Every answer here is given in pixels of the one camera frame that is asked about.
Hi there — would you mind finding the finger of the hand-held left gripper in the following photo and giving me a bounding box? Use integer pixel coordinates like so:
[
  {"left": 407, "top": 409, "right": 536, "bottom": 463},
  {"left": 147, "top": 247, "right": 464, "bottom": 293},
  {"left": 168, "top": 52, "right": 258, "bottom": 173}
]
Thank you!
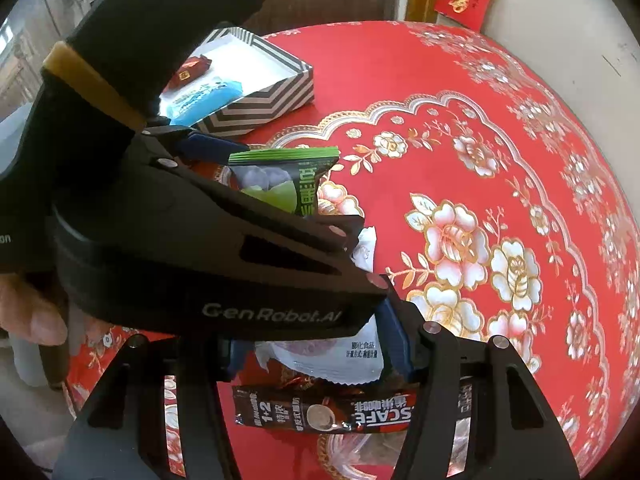
[
  {"left": 147, "top": 156, "right": 394, "bottom": 297},
  {"left": 144, "top": 126, "right": 252, "bottom": 162}
]

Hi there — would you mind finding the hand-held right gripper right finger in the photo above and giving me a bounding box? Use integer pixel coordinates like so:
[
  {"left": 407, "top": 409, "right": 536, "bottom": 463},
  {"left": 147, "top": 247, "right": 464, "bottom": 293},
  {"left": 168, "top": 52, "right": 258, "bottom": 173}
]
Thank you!
[{"left": 377, "top": 300, "right": 581, "bottom": 480}]

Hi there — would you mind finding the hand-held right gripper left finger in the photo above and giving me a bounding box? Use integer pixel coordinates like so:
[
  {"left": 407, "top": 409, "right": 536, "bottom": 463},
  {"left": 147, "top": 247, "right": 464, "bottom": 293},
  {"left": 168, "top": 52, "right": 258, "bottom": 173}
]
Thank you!
[{"left": 52, "top": 332, "right": 246, "bottom": 480}]

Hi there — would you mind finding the green snack packet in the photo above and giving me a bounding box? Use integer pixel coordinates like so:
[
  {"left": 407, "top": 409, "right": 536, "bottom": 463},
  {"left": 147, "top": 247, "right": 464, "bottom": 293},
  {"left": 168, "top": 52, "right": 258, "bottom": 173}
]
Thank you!
[{"left": 227, "top": 146, "right": 341, "bottom": 218}]

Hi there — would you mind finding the black and white striped box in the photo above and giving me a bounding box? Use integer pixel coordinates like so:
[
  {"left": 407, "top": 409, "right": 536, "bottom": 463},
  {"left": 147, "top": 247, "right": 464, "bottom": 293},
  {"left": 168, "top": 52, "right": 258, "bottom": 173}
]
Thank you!
[{"left": 160, "top": 26, "right": 316, "bottom": 137}]

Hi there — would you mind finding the large white snack packet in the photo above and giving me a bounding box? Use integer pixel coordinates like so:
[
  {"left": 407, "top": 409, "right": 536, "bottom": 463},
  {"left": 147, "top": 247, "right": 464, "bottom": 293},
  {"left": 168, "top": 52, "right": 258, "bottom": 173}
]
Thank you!
[{"left": 252, "top": 312, "right": 396, "bottom": 386}]

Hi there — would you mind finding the person's left hand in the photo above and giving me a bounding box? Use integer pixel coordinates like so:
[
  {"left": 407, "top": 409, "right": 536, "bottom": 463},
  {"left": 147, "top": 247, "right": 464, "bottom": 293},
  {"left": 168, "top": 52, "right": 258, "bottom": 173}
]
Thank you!
[{"left": 0, "top": 271, "right": 69, "bottom": 346}]

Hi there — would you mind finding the light blue snack packet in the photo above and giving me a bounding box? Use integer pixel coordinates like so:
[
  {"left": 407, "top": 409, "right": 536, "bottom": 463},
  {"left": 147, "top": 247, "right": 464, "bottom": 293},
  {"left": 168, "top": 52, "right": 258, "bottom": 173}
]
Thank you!
[{"left": 167, "top": 74, "right": 246, "bottom": 126}]

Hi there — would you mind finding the red wrapped candy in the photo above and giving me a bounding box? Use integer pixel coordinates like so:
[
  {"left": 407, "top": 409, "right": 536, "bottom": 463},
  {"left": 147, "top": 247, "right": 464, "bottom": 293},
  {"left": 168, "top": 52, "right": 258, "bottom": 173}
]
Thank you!
[{"left": 167, "top": 56, "right": 213, "bottom": 90}]

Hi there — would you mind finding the dark brown coffee sachet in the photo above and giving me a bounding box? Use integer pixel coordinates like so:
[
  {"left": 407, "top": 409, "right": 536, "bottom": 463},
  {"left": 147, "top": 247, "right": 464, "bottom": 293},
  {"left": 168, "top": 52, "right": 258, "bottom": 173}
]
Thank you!
[{"left": 232, "top": 379, "right": 476, "bottom": 436}]

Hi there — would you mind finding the red floral tablecloth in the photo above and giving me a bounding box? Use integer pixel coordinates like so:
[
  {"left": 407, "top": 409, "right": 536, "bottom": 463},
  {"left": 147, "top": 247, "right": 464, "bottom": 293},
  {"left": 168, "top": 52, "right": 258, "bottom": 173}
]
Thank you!
[{"left": 65, "top": 20, "right": 640, "bottom": 480}]

